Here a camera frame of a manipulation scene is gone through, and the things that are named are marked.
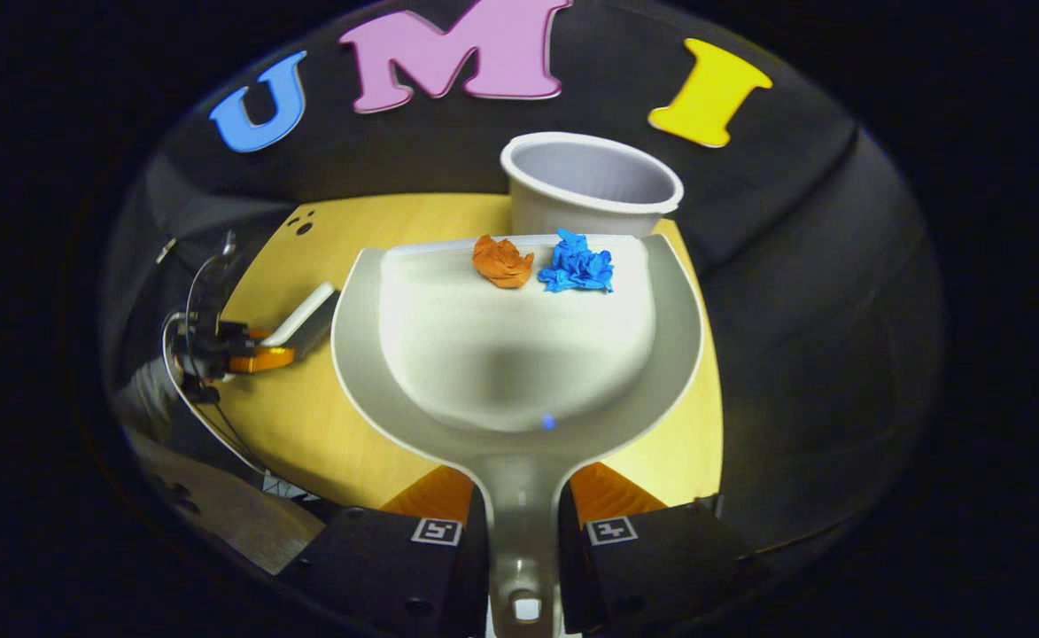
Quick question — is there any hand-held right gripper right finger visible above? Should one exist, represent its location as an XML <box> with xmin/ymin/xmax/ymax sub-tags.
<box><xmin>559</xmin><ymin>461</ymin><xmax>769</xmax><ymax>636</ymax></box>

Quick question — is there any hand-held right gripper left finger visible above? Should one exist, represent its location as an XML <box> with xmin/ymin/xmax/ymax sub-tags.
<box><xmin>277</xmin><ymin>465</ymin><xmax>491</xmax><ymax>638</ymax></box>

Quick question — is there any small white broom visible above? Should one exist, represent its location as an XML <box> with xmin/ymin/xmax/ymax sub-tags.
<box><xmin>260</xmin><ymin>282</ymin><xmax>342</xmax><ymax>361</ymax></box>

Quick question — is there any white plastic dustpan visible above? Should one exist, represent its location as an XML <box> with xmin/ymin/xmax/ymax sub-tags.
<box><xmin>331</xmin><ymin>234</ymin><xmax>705</xmax><ymax>638</ymax></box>

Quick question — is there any orange paper scrap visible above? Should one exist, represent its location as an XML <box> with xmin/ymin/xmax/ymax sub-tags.
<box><xmin>472</xmin><ymin>234</ymin><xmax>535</xmax><ymax>290</ymax></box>

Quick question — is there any blue paper scrap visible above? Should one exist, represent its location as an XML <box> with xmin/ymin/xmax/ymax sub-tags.
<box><xmin>538</xmin><ymin>229</ymin><xmax>615</xmax><ymax>294</ymax></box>

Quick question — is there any white ribbed cup garbage bin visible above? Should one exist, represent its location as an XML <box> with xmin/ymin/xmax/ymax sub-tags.
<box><xmin>500</xmin><ymin>132</ymin><xmax>685</xmax><ymax>238</ymax></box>

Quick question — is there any black backdrop cloth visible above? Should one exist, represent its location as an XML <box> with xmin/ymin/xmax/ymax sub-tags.
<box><xmin>103</xmin><ymin>0</ymin><xmax>945</xmax><ymax>550</ymax></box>

